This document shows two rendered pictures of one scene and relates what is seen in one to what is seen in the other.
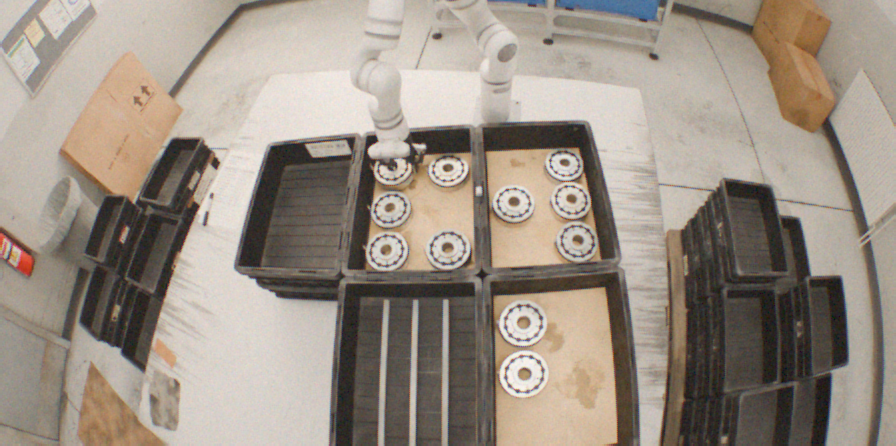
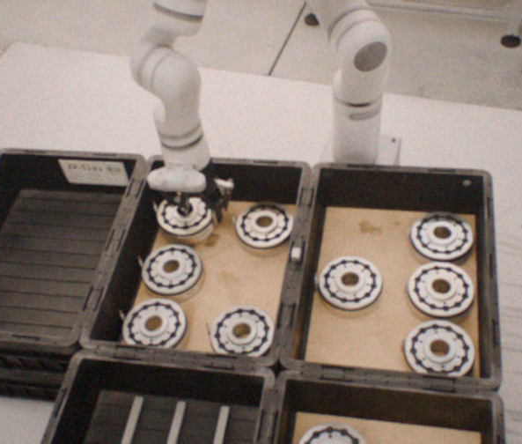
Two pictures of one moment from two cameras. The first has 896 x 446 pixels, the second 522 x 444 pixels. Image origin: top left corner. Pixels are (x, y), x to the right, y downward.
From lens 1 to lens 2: 28 cm
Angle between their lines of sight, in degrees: 9
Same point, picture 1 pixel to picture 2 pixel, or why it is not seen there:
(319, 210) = (66, 260)
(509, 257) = (331, 359)
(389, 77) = (181, 75)
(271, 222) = not seen: outside the picture
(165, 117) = not seen: outside the picture
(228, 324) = not seen: outside the picture
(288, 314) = not seen: outside the picture
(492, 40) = (349, 35)
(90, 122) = not seen: outside the picture
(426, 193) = (228, 255)
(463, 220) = (274, 298)
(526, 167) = (382, 235)
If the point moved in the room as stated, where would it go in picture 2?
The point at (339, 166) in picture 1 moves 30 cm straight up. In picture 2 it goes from (108, 202) to (56, 77)
